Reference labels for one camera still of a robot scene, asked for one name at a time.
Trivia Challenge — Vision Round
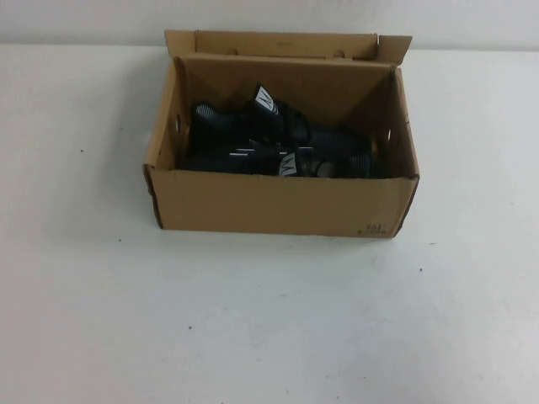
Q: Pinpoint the brown cardboard shoe box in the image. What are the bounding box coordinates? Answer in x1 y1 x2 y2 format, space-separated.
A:
143 28 422 242

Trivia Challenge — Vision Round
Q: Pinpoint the black knit sneaker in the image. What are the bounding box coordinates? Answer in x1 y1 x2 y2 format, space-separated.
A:
188 136 376 181
191 82 315 148

